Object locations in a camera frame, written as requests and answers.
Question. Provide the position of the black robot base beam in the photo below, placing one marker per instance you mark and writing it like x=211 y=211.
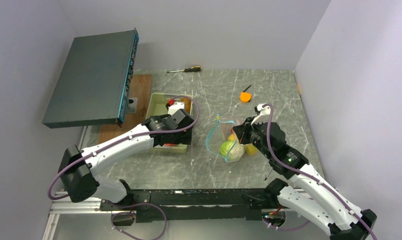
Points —
x=150 y=205

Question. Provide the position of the green plastic food bin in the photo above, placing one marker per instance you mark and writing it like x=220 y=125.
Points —
x=156 y=107

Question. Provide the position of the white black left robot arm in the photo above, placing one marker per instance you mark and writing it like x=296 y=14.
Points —
x=80 y=170

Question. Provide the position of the yellow black screwdriver far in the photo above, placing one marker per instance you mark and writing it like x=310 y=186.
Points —
x=192 y=69

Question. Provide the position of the clear zip top bag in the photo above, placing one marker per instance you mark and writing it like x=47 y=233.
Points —
x=220 y=133

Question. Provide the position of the small metal bracket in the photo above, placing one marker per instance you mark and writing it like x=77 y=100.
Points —
x=132 y=105

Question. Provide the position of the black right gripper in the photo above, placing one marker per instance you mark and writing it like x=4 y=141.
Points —
x=243 y=130

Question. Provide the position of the yellow pepper slice toy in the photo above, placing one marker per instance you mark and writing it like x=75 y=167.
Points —
x=251 y=149

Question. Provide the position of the dark grey flat panel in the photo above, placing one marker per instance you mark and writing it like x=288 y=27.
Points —
x=94 y=83

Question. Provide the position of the yellow lemon toy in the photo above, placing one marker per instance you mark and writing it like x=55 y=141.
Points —
x=232 y=137

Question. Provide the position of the brown wooden board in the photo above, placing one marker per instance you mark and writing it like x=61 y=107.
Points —
x=140 y=88

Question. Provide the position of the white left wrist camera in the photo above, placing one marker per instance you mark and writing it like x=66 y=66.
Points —
x=174 y=105

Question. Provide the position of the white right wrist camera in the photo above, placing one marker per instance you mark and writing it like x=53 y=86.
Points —
x=264 y=112

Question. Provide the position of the yellow black screwdriver near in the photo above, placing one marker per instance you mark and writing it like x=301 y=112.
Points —
x=268 y=174

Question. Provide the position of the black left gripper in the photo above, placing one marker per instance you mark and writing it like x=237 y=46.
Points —
x=184 y=137

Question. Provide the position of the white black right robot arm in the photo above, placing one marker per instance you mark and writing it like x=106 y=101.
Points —
x=304 y=190

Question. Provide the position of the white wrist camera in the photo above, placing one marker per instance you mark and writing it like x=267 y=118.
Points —
x=264 y=112
x=174 y=105

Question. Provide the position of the aluminium frame rail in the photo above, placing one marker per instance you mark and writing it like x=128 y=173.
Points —
x=85 y=221

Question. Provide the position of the yellow black screwdriver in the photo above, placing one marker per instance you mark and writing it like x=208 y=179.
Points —
x=192 y=69
x=268 y=174

